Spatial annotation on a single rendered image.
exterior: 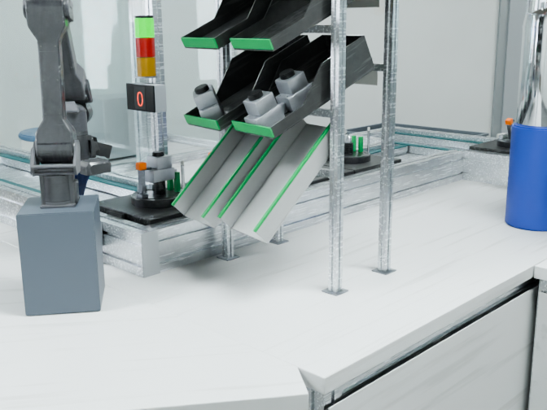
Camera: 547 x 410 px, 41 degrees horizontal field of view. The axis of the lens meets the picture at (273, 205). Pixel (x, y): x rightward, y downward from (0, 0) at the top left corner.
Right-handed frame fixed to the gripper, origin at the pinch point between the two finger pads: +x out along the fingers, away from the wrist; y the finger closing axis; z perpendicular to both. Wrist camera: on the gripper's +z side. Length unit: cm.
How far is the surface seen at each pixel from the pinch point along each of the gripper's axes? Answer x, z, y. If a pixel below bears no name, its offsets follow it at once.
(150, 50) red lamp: -27.6, 33.0, 14.8
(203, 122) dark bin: -15.7, 12.4, -29.2
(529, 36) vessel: -31, 95, -59
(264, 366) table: 18, -9, -67
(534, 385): 47, 68, -80
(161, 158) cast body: -3.5, 20.4, -4.1
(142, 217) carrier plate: 7.5, 9.1, -11.1
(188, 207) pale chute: 3.7, 13.0, -22.7
